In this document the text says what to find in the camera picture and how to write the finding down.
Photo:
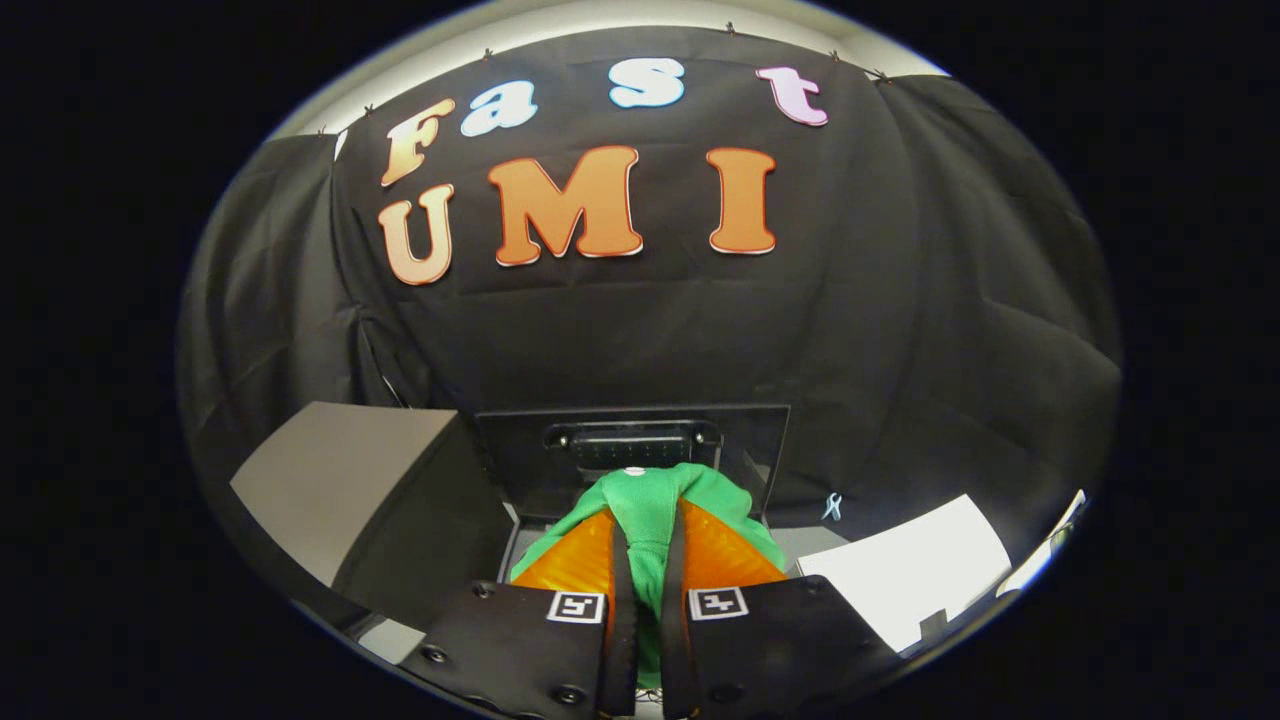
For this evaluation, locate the grey side stand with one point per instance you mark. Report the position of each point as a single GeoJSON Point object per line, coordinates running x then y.
{"type": "Point", "coordinates": [340, 480]}

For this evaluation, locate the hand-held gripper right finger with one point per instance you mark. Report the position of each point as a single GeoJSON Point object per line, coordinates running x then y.
{"type": "Point", "coordinates": [678, 620]}

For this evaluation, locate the green polo shirt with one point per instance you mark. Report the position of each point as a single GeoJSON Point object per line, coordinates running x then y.
{"type": "Point", "coordinates": [650, 510]}

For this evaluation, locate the white flat board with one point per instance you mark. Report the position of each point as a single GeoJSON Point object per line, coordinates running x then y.
{"type": "Point", "coordinates": [900, 575]}

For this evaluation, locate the small light blue clip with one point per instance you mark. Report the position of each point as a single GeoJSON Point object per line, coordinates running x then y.
{"type": "Point", "coordinates": [832, 507]}

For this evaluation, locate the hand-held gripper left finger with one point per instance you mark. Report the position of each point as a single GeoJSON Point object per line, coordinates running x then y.
{"type": "Point", "coordinates": [620, 620]}

